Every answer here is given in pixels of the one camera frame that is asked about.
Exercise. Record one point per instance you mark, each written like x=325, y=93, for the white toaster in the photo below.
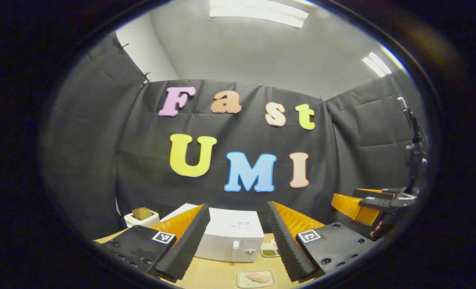
x=141, y=223

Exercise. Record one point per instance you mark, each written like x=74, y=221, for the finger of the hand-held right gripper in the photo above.
x=376, y=205
x=376, y=195

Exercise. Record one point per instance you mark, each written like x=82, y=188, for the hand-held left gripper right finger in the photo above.
x=286, y=245

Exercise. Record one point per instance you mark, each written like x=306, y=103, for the divided dish of beans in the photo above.
x=268, y=252

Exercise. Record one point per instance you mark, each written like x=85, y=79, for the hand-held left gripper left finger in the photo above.
x=185, y=245

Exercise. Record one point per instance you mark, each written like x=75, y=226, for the white microwave oven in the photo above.
x=229, y=237

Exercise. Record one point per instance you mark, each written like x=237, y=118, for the brown toast slice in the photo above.
x=142, y=213

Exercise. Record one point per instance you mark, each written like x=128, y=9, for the sesame bread bun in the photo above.
x=258, y=277

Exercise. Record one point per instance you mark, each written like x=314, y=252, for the pale green square plate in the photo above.
x=242, y=281

